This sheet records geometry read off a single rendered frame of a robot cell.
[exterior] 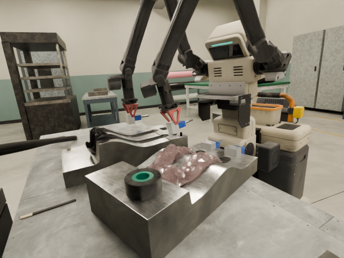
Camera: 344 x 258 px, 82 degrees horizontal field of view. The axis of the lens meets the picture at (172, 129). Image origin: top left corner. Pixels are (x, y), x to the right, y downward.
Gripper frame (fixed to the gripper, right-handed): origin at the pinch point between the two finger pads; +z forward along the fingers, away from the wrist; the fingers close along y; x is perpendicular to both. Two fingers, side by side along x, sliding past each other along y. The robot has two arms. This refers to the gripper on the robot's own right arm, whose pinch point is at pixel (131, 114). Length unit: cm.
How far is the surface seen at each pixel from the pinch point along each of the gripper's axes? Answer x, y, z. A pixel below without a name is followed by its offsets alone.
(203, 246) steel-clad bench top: -12, 79, 15
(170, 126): 8.4, 29.5, 2.3
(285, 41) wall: 596, -296, -89
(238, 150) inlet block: 20, 59, 8
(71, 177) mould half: -34, 36, 11
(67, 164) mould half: -34.8, 29.4, 8.5
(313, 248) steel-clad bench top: 6, 92, 15
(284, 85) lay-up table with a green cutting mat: 352, -135, 18
